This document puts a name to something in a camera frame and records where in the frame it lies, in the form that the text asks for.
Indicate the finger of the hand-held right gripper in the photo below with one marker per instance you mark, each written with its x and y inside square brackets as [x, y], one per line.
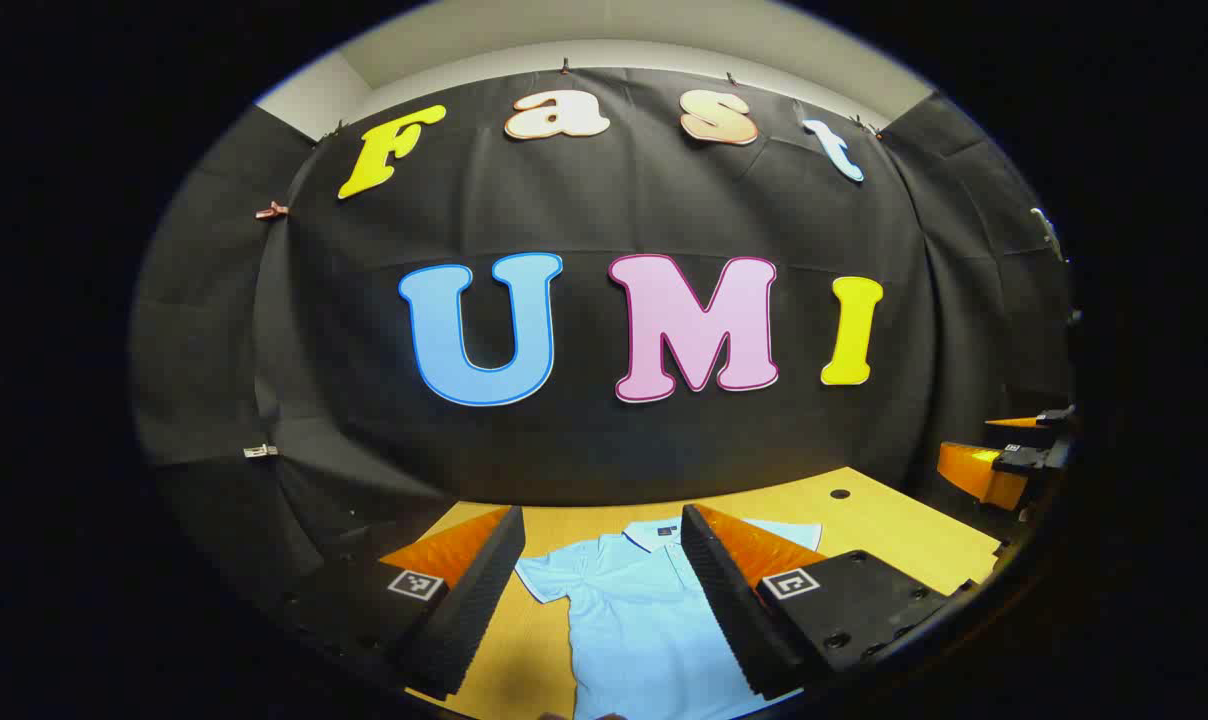
[1039, 428]
[974, 472]

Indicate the small metal cloth clip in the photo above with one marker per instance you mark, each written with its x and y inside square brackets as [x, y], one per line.
[260, 451]

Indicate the black backdrop cloth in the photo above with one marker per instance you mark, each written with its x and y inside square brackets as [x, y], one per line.
[604, 450]

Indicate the light blue T-shirt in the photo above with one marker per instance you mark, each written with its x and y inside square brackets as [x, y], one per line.
[634, 620]

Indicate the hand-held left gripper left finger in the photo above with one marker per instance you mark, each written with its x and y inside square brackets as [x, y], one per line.
[484, 590]

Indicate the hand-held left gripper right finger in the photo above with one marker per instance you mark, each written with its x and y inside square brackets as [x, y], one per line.
[724, 590]

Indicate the small red cloth clip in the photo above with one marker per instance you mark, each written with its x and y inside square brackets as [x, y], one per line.
[272, 211]

